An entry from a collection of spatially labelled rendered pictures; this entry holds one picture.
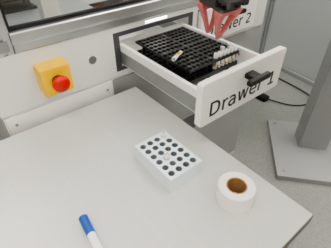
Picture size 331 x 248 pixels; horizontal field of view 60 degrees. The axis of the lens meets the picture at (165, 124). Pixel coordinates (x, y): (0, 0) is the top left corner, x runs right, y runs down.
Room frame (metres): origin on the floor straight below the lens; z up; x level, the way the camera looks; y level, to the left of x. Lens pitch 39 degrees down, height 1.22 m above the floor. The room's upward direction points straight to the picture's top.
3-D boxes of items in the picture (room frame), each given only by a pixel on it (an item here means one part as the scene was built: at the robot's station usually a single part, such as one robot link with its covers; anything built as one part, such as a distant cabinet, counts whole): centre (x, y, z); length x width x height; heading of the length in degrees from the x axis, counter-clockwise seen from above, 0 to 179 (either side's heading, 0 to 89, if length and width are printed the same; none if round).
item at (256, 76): (0.56, -0.20, 0.91); 0.07 x 0.04 x 0.01; 129
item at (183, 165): (0.43, 0.00, 0.78); 0.12 x 0.08 x 0.04; 39
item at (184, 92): (0.74, -0.05, 0.86); 0.40 x 0.26 x 0.06; 39
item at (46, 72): (0.61, 0.27, 0.88); 0.07 x 0.05 x 0.07; 129
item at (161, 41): (0.73, -0.05, 0.87); 0.22 x 0.18 x 0.06; 39
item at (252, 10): (1.03, -0.22, 0.87); 0.29 x 0.02 x 0.11; 129
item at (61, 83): (0.58, 0.25, 0.88); 0.04 x 0.03 x 0.04; 129
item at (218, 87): (0.58, -0.18, 0.87); 0.29 x 0.02 x 0.11; 129
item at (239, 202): (0.34, -0.13, 0.78); 0.07 x 0.07 x 0.04
